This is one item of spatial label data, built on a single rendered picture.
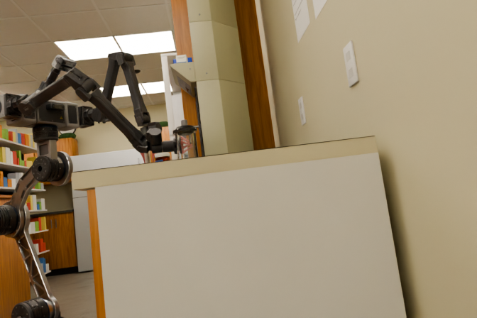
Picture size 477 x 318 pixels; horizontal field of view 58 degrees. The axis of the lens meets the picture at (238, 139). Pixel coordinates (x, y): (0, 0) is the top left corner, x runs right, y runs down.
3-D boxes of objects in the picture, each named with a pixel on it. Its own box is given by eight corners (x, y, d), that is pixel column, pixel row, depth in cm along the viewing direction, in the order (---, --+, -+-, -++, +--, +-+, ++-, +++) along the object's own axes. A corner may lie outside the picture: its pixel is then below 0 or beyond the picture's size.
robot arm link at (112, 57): (118, 49, 259) (106, 47, 250) (135, 55, 254) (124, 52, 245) (102, 119, 268) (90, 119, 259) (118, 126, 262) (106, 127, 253)
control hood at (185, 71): (197, 97, 238) (195, 79, 240) (196, 81, 206) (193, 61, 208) (177, 99, 238) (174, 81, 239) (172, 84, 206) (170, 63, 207)
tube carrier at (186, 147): (204, 175, 195) (199, 129, 198) (199, 174, 185) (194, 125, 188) (181, 179, 196) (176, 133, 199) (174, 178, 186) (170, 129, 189)
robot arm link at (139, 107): (126, 57, 257) (113, 55, 247) (133, 53, 255) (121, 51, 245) (146, 125, 253) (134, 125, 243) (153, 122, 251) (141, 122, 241)
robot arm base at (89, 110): (92, 125, 270) (91, 107, 271) (101, 123, 266) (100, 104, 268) (81, 125, 262) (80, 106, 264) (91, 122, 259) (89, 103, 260)
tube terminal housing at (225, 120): (253, 175, 234) (236, 41, 245) (260, 172, 202) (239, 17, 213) (207, 182, 232) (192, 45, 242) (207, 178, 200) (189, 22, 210)
